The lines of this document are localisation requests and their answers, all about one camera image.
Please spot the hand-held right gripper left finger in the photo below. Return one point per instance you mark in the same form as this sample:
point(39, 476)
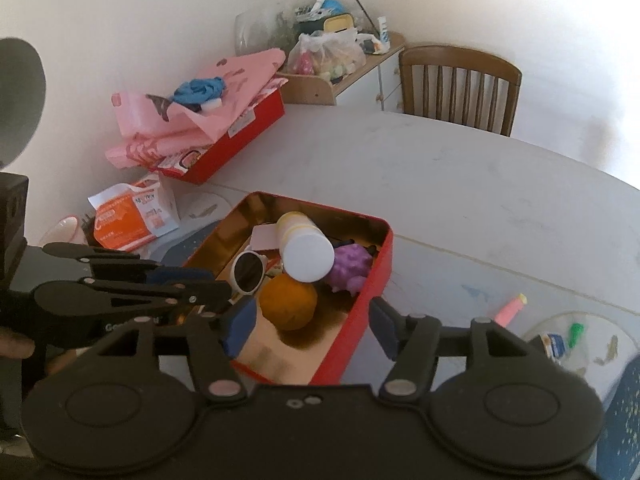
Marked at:
point(241, 325)

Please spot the grey rounded object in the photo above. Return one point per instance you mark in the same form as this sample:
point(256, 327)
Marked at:
point(15, 90)

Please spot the orange ball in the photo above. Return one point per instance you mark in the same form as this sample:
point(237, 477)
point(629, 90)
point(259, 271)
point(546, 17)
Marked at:
point(289, 305)

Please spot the wooden chair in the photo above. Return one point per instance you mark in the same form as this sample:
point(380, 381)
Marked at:
point(460, 62)

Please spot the orange white packet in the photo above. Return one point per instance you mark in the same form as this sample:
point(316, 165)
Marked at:
point(132, 215)

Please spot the pink tube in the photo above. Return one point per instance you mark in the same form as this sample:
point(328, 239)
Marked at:
point(510, 310)

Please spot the red box with pink cloth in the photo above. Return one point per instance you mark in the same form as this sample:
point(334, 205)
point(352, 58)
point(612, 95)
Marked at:
point(150, 120)

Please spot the pink white bowl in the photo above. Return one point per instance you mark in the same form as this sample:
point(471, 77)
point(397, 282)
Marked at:
point(65, 230)

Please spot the purple spiky toy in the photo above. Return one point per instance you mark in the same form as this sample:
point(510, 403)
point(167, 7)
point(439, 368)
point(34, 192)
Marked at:
point(350, 270)

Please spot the white tube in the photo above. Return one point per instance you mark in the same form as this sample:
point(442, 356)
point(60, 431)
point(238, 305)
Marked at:
point(382, 32)

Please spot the yellow white bottle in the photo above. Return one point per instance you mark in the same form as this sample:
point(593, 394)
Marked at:
point(302, 252)

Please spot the red cardboard box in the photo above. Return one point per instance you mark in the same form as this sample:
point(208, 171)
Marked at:
point(240, 132)

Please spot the small white blue packet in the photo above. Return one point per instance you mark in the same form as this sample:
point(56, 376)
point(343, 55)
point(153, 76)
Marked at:
point(552, 346)

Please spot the white wooden side cabinet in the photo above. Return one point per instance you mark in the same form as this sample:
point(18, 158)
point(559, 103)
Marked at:
point(372, 77)

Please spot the yellow teal desk organizer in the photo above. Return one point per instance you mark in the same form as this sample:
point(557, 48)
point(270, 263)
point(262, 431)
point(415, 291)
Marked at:
point(335, 22)

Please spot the blue cloth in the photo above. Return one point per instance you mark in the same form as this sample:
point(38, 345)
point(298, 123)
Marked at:
point(197, 90)

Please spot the white sunglasses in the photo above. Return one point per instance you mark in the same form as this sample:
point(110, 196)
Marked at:
point(247, 271)

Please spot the glass bowl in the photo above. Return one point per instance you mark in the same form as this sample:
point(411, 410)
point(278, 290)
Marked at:
point(255, 32)

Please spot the round clear printed mat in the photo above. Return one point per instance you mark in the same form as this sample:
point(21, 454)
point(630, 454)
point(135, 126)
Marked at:
point(602, 340)

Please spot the clear plastic bag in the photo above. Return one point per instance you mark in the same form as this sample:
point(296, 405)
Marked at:
point(325, 55)

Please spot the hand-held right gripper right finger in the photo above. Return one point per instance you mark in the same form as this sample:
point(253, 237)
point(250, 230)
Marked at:
point(382, 327)

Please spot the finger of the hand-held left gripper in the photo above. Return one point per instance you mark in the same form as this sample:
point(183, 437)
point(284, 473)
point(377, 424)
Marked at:
point(175, 275)
point(125, 297)

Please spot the red tin box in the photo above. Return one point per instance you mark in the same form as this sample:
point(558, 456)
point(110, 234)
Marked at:
point(362, 317)

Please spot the person's left hand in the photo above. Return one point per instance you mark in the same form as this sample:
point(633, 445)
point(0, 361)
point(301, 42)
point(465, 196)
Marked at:
point(17, 347)

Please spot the dark blue dotted mat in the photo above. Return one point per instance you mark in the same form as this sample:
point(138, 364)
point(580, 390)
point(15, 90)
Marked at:
point(622, 410)

